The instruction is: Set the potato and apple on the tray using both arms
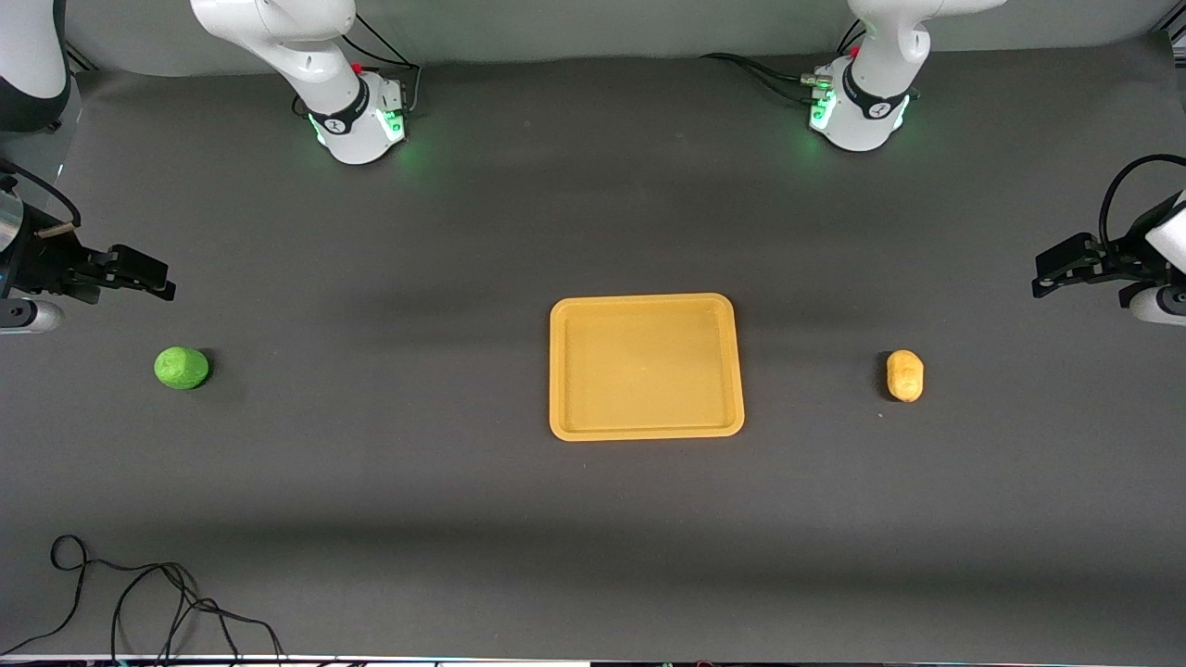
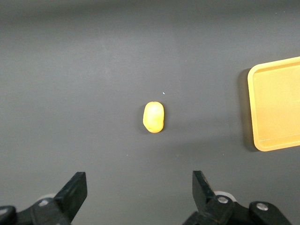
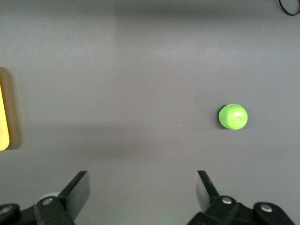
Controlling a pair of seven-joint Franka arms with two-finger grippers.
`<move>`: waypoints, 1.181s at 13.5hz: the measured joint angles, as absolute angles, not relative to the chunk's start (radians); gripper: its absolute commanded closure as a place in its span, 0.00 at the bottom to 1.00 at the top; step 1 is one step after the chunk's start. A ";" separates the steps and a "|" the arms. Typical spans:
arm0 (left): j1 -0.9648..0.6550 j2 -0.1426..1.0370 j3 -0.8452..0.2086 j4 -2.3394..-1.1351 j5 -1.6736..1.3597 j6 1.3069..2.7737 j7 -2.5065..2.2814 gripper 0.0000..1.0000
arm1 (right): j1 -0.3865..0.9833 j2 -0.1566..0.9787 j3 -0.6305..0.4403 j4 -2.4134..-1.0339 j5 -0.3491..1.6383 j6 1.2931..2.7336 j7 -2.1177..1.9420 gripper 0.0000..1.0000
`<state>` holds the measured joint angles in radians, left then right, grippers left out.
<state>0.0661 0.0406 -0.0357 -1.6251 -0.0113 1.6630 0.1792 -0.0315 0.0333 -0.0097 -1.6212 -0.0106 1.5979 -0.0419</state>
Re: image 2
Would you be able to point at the yellow potato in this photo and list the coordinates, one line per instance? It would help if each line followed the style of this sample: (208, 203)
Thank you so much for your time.
(153, 117)

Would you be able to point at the orange plastic tray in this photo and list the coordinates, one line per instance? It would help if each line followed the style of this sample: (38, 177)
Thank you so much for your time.
(276, 105)

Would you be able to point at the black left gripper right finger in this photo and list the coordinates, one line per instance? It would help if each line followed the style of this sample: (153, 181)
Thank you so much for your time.
(204, 189)

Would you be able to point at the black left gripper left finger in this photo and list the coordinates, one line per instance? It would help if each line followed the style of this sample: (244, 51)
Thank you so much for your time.
(70, 194)

